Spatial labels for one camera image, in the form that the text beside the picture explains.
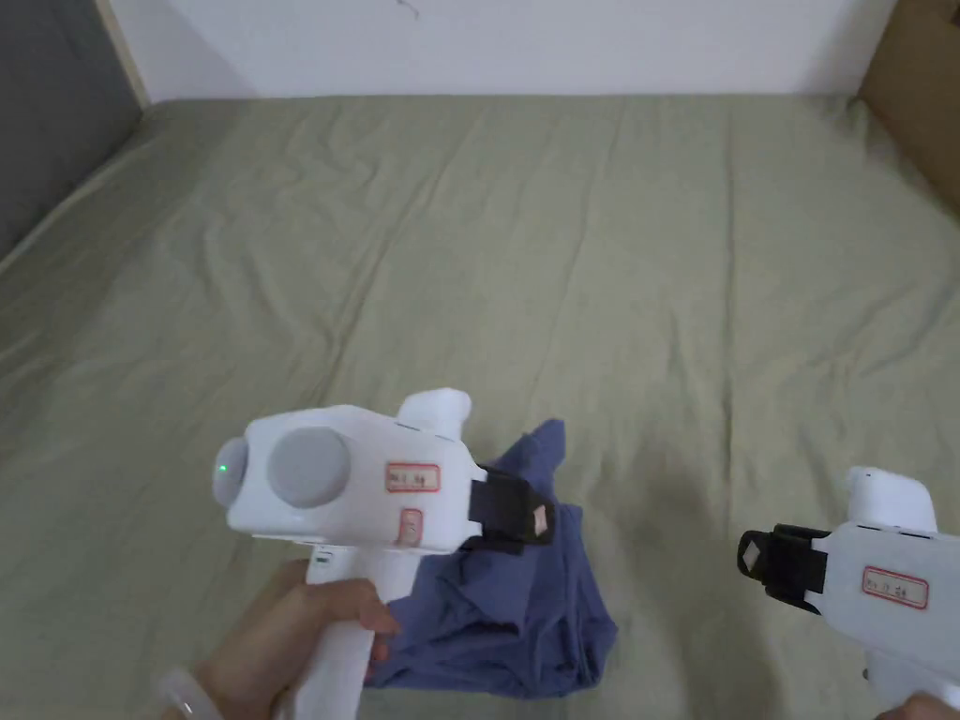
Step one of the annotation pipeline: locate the person's right hand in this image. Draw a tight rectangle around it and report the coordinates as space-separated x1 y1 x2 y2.
872 693 960 720

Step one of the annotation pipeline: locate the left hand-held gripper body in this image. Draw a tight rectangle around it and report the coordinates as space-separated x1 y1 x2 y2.
212 387 524 720

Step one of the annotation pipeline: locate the brown cardboard carton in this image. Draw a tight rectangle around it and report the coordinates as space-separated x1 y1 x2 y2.
857 0 960 235

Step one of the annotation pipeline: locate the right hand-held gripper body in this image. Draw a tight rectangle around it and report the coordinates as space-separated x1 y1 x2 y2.
772 464 960 711

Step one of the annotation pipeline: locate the dark blue shirt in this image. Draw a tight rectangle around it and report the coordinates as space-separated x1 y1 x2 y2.
363 417 621 700

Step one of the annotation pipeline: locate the person's left hand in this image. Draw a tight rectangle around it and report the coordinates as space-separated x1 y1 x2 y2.
196 558 403 720

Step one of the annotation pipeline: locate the bed with pale green sheet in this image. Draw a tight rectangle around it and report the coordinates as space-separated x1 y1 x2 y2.
0 93 960 720

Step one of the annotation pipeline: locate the grey padded headboard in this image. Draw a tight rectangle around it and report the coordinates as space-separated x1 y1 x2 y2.
0 0 151 265

